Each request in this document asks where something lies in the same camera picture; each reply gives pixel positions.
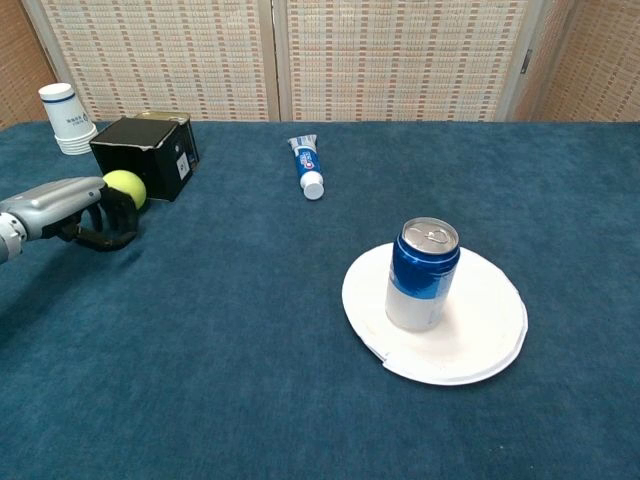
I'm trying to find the yellow tennis ball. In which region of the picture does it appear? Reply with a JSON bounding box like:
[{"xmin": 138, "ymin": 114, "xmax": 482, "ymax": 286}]
[{"xmin": 102, "ymin": 169, "xmax": 148, "ymax": 210}]

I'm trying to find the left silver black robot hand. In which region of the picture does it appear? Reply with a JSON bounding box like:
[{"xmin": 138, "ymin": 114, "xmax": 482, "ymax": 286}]
[{"xmin": 0, "ymin": 175, "xmax": 146, "ymax": 253}]

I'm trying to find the blue white soda can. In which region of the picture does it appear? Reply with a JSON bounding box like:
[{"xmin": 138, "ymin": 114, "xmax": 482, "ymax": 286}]
[{"xmin": 384, "ymin": 216, "xmax": 461, "ymax": 332}]

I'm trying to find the brown woven screen panel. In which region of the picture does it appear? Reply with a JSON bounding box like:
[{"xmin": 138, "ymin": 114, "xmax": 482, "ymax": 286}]
[
  {"xmin": 514, "ymin": 0, "xmax": 640, "ymax": 123},
  {"xmin": 0, "ymin": 0, "xmax": 59, "ymax": 131}
]

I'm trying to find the stack of white paper cups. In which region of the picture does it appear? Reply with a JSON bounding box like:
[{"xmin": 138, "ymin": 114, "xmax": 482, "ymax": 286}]
[{"xmin": 38, "ymin": 83, "xmax": 99, "ymax": 156}]

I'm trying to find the white paper plate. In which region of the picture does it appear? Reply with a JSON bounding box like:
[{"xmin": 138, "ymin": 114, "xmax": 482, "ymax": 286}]
[{"xmin": 341, "ymin": 241, "xmax": 529, "ymax": 387}]

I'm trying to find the black cardboard box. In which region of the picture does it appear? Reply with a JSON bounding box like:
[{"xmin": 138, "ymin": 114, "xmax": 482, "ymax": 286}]
[{"xmin": 89, "ymin": 117, "xmax": 197, "ymax": 203}]

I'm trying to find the blue carpet table cloth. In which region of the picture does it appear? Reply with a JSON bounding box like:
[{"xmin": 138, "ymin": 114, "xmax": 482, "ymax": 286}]
[{"xmin": 0, "ymin": 119, "xmax": 640, "ymax": 480}]

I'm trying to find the light woven screen panel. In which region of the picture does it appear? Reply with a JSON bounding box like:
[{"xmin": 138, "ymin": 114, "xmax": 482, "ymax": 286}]
[
  {"xmin": 272, "ymin": 0, "xmax": 581, "ymax": 123},
  {"xmin": 22, "ymin": 0, "xmax": 281, "ymax": 123}
]

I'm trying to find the blue white toothpaste tube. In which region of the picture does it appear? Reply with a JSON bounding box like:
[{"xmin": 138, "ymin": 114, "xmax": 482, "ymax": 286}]
[{"xmin": 286, "ymin": 133, "xmax": 326, "ymax": 201}]

